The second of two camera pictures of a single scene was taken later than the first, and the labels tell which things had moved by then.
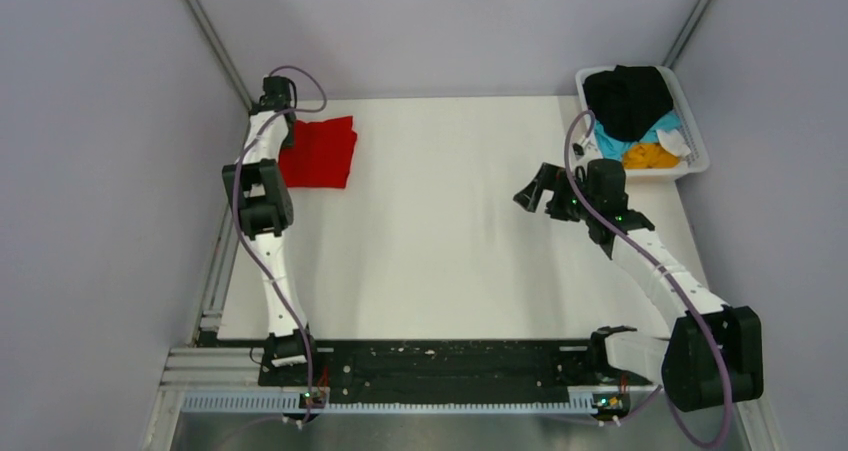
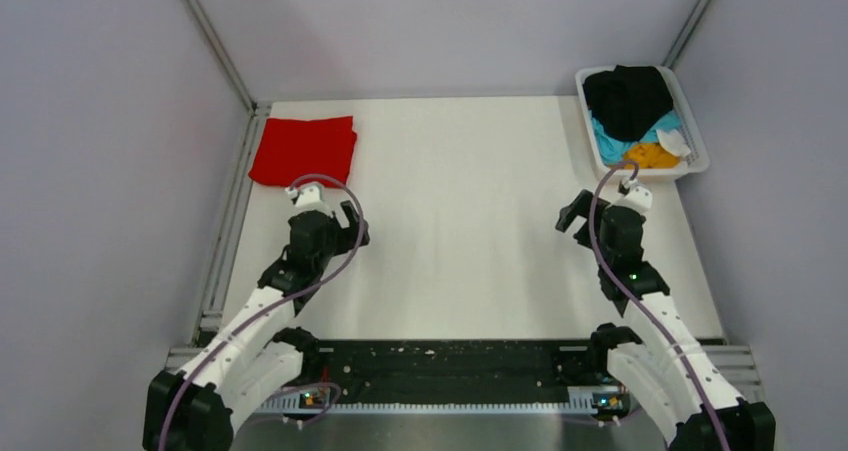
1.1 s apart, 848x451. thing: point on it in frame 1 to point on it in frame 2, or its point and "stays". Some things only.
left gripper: (288, 141) to (353, 219)
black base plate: (448, 371) stays
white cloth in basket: (672, 142) stays
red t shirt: (322, 154) stays
